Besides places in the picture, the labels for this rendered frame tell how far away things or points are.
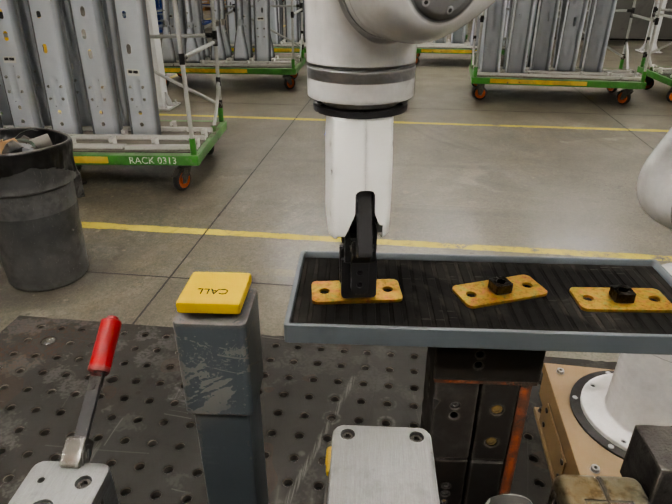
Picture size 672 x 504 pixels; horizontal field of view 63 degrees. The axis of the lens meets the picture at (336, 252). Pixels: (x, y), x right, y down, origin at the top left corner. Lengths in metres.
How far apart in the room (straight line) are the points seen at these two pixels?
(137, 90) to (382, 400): 3.63
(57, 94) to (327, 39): 4.29
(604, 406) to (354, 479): 0.63
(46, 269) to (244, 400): 2.50
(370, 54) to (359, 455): 0.29
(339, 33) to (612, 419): 0.74
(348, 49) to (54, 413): 0.94
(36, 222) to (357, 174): 2.56
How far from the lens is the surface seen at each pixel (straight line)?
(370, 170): 0.42
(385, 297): 0.51
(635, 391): 0.93
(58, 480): 0.54
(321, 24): 0.42
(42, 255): 2.99
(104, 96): 4.51
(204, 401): 0.59
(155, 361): 1.24
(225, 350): 0.54
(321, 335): 0.47
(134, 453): 1.05
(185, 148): 4.09
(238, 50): 7.86
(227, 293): 0.53
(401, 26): 0.35
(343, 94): 0.42
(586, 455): 0.92
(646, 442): 0.53
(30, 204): 2.88
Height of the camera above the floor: 1.44
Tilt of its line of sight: 27 degrees down
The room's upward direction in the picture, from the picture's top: straight up
